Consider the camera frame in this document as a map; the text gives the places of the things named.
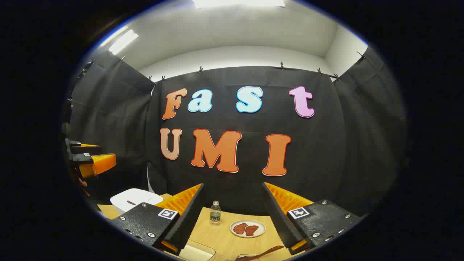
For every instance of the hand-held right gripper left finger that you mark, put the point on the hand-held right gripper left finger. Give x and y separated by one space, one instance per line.
190 217

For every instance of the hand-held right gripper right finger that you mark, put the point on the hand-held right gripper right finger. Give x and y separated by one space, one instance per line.
277 221

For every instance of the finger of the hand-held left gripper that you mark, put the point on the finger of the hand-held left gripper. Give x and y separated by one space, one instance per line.
85 149
103 163

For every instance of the brown wooden spoon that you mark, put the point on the brown wooden spoon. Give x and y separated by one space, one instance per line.
270 250

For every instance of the white rice cooker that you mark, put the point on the white rice cooker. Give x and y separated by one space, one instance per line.
134 197

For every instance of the clear plastic water bottle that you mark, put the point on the clear plastic water bottle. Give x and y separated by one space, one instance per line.
215 214

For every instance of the red meat slice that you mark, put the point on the red meat slice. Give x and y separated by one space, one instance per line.
239 228
251 230

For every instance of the white round plate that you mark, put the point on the white round plate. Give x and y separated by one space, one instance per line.
248 233

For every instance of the clear glass tray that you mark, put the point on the clear glass tray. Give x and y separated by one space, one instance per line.
197 252

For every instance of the black backdrop cloth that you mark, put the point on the black backdrop cloth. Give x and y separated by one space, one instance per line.
326 152

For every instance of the rectangular ceiling light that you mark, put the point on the rectangular ceiling light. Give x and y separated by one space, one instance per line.
239 3
123 41

